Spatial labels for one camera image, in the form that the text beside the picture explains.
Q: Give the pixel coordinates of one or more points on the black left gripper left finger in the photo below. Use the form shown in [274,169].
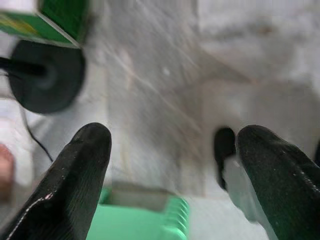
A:
[67,180]

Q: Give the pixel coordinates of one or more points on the green cardboard box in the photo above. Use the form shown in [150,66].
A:
[57,15]

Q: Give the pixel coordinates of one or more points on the black round stand base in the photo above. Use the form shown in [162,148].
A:
[62,87]

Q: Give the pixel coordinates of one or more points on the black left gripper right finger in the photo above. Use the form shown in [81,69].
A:
[282,185]

